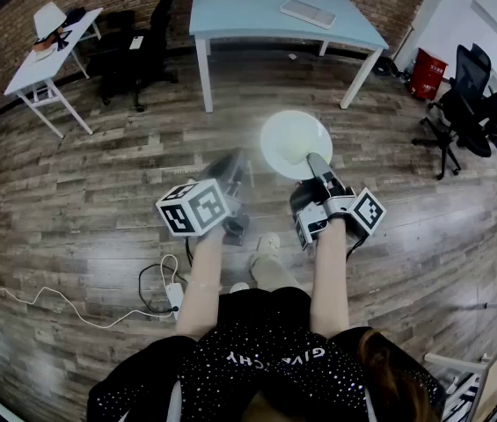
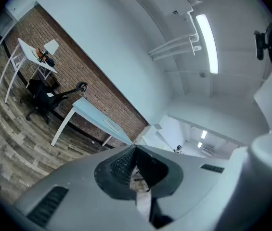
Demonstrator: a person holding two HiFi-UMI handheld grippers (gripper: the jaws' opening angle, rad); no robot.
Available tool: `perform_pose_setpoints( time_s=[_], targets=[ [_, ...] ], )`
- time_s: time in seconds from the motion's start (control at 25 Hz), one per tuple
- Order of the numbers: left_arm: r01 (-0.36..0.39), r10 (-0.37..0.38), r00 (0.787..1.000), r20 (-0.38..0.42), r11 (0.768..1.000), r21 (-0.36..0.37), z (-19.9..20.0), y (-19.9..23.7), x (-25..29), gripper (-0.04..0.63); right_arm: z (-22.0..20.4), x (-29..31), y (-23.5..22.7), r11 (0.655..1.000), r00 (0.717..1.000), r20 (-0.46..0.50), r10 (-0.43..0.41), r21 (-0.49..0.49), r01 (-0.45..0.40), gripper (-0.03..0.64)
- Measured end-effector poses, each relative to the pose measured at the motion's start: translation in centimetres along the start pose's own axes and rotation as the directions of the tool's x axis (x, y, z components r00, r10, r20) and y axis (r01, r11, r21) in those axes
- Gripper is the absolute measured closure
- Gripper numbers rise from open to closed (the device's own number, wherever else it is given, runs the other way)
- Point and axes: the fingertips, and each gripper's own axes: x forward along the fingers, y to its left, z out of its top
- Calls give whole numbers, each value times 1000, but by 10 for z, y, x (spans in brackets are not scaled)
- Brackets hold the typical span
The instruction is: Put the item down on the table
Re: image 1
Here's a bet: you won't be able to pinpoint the white side table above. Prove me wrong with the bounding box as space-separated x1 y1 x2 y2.
4 7 105 140

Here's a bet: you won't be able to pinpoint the blue table with white legs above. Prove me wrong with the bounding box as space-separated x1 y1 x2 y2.
188 0 390 113

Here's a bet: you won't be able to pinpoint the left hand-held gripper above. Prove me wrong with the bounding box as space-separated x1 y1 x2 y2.
156 147 252 248

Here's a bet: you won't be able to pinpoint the black office chair with headrest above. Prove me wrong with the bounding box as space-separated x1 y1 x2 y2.
85 0 187 113

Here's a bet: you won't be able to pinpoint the white bowl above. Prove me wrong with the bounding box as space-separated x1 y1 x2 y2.
32 44 58 63

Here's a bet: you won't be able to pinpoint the thin wrist bracelet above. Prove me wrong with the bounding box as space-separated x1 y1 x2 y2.
187 279 223 292

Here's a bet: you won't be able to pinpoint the red box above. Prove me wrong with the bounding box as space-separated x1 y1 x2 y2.
408 47 449 101

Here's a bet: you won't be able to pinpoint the white power strip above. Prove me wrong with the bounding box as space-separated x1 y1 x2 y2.
164 282 186 320

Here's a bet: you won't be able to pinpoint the black tripod stand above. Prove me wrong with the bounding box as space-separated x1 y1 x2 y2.
52 26 72 52

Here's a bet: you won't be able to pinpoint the black mesh office chair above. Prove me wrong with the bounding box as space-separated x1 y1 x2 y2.
411 42 495 180

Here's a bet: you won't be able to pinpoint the person's right forearm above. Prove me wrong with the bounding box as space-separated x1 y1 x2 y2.
309 218 351 341

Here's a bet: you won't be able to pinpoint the white metal rack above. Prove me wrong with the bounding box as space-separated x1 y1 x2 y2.
423 299 497 422

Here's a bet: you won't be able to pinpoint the black sparkly shirt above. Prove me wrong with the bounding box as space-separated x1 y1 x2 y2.
87 286 447 422

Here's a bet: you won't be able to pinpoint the person's left forearm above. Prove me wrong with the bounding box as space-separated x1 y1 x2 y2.
175 225 228 341

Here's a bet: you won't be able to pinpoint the white floor cable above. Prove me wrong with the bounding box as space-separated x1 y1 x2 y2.
0 252 193 330

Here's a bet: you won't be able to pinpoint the dark cloth bundle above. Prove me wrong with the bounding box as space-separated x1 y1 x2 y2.
63 6 87 28

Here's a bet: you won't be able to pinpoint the black floor cable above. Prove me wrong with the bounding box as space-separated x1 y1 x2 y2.
137 261 179 314

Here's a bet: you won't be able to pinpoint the white lampshade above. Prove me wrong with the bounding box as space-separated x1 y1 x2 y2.
33 1 71 43

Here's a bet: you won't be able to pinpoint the light grey rectangular tray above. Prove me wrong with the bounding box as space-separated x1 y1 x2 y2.
279 0 337 30

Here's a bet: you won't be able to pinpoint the beige trousers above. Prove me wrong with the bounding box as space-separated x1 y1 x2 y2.
248 252 304 292

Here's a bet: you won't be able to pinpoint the white round plate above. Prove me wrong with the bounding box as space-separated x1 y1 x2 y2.
259 110 333 182

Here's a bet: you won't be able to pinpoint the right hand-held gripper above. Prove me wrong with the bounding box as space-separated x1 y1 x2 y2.
289 151 388 252

